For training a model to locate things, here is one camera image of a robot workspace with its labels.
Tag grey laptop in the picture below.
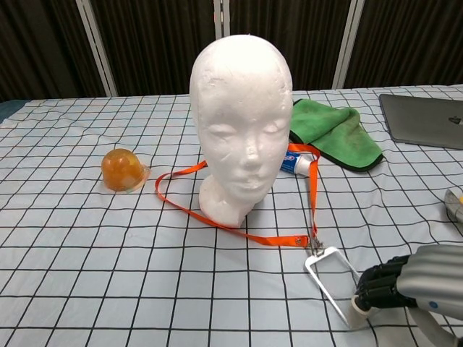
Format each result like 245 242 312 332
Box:
378 93 463 150

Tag green microfiber cloth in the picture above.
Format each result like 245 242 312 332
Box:
289 98 384 173

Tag dark partition panel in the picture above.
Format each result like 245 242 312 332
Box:
229 0 352 91
90 0 218 98
0 0 109 104
343 0 463 90

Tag white foam mannequin head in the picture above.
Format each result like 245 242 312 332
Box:
189 33 294 228

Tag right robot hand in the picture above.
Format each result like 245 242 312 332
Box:
350 244 463 347

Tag orange lanyard strap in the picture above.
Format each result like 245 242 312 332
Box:
155 142 322 256

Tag checkered tablecloth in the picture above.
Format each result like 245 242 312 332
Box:
0 85 463 347

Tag orange jelly cup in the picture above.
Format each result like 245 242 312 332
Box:
101 147 150 192

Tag white partition frame post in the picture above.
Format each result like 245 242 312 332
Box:
75 0 119 98
331 0 365 90
213 0 232 37

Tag grey and yellow object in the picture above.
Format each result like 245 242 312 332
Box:
443 187 463 222

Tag white clear badge holder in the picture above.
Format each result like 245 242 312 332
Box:
303 247 362 328

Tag blue white toothpaste tube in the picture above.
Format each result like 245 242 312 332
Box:
280 150 312 177

